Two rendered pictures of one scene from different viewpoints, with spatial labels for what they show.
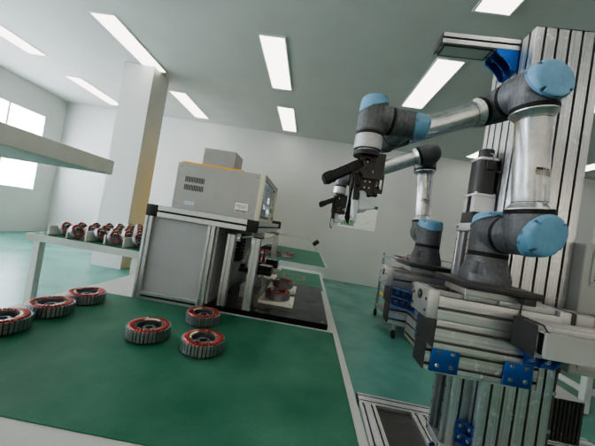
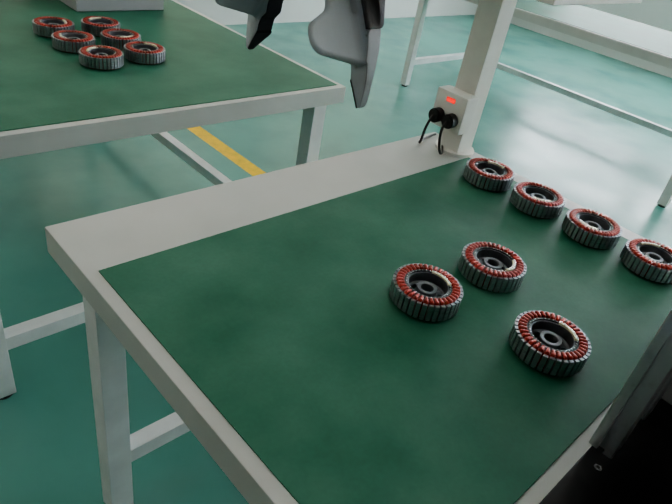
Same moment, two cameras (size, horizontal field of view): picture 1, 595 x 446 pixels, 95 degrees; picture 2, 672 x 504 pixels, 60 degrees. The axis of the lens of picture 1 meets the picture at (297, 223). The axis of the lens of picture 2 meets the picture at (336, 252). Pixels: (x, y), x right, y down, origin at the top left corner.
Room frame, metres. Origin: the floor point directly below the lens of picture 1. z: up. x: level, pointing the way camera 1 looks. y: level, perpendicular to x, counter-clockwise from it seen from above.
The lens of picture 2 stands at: (1.09, -0.48, 1.30)
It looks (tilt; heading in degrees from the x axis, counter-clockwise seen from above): 33 degrees down; 129
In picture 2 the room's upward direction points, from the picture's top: 11 degrees clockwise
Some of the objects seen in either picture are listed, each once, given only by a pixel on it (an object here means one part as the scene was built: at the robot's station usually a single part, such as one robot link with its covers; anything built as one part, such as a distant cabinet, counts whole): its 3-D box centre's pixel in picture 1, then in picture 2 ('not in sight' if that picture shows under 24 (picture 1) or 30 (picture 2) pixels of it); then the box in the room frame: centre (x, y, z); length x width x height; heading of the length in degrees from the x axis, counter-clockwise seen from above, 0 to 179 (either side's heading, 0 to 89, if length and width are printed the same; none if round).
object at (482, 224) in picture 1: (491, 233); not in sight; (0.91, -0.65, 1.20); 0.13 x 0.12 x 0.14; 4
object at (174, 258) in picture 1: (174, 261); not in sight; (1.06, 0.44, 0.91); 0.28 x 0.03 x 0.32; 88
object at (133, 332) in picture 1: (148, 329); (491, 266); (0.76, 0.36, 0.77); 0.11 x 0.11 x 0.04
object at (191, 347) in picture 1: (203, 342); (426, 291); (0.74, 0.20, 0.77); 0.11 x 0.11 x 0.04
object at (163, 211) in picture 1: (227, 220); not in sight; (1.38, 0.35, 1.09); 0.68 x 0.44 x 0.05; 178
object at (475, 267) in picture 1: (485, 266); not in sight; (0.92, -0.65, 1.09); 0.15 x 0.15 x 0.10
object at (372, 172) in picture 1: (366, 174); not in sight; (0.75, -0.16, 1.29); 0.09 x 0.08 x 0.12; 86
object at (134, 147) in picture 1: (131, 167); not in sight; (4.57, 2.90, 1.65); 0.50 x 0.45 x 3.30; 88
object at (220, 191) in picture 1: (232, 196); not in sight; (1.40, 0.35, 1.22); 0.44 x 0.39 x 0.20; 178
